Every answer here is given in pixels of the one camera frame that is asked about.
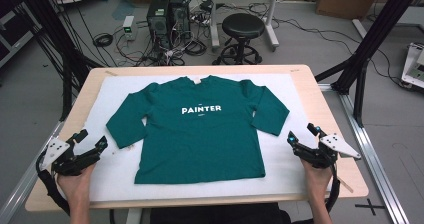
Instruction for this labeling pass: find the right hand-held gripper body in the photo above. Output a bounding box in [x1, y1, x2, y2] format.
[293, 133, 362, 169]

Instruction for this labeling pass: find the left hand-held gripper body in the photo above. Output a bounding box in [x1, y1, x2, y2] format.
[40, 136, 102, 177]

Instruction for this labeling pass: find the green long-sleeve shirt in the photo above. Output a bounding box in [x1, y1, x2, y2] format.
[105, 75, 290, 185]

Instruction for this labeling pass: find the person's right hand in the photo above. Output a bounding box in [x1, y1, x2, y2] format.
[301, 159, 333, 199]

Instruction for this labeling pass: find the person's left hand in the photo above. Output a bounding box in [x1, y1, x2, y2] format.
[55, 163, 97, 204]

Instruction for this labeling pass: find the white foam mat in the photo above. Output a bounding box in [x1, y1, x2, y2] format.
[55, 73, 334, 203]

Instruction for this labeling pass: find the tan tape strip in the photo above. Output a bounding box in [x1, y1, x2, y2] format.
[337, 176, 355, 195]

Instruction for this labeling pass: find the person's dark clothing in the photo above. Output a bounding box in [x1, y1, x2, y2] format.
[149, 202, 314, 224]

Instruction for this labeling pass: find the white machine with circuit board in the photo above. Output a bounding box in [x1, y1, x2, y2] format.
[400, 42, 424, 91]

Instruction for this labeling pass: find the white box with green display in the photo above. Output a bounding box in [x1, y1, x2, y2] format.
[122, 15, 136, 41]

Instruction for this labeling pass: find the black round stool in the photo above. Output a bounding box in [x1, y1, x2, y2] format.
[211, 12, 266, 66]

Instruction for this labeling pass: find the large cardboard box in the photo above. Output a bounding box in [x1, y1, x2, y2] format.
[315, 0, 385, 21]

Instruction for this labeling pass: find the black computer tower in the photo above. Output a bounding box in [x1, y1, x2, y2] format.
[168, 0, 192, 41]
[146, 0, 172, 49]

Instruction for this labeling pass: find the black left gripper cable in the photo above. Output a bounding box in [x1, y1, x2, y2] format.
[35, 148, 72, 217]

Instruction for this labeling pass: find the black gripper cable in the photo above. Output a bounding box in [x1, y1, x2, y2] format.
[324, 163, 342, 214]
[35, 148, 72, 217]

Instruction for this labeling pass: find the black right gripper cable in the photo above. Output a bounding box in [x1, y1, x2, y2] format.
[324, 163, 342, 214]

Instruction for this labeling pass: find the aluminium floor rail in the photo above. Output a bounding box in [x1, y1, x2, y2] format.
[0, 120, 65, 224]
[317, 82, 410, 224]

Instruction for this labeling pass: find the black metal frame stand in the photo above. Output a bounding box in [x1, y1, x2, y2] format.
[314, 0, 424, 128]
[0, 0, 103, 122]

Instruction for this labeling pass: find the coiled black cable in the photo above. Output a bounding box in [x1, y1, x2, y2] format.
[92, 32, 115, 49]

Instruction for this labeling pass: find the tangle of floor cables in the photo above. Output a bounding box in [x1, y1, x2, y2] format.
[112, 23, 208, 67]

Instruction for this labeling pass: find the white desk frame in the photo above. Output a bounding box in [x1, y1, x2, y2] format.
[209, 0, 314, 52]

